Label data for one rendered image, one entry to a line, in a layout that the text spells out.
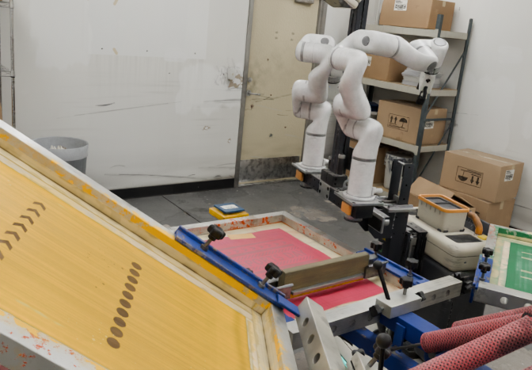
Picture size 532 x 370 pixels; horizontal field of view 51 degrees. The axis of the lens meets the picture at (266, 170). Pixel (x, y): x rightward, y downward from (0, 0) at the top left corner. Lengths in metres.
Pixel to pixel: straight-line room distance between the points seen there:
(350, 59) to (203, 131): 3.82
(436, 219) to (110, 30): 3.42
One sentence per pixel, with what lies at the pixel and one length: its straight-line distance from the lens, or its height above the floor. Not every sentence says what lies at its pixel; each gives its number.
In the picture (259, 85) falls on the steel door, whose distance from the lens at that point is 6.07.
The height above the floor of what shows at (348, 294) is 0.96.
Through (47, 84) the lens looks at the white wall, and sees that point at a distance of 5.08.
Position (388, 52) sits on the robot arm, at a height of 1.70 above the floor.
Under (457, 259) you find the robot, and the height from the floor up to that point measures 0.85.
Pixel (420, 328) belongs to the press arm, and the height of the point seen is 1.04.
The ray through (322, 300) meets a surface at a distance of 1.80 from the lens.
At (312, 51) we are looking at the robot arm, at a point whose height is 1.67.
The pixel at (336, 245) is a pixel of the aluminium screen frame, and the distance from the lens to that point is 2.16.
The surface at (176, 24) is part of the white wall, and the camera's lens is 5.44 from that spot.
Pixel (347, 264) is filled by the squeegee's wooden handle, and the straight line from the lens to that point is 1.87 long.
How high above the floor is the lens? 1.78
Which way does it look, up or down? 15 degrees down
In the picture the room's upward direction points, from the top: 6 degrees clockwise
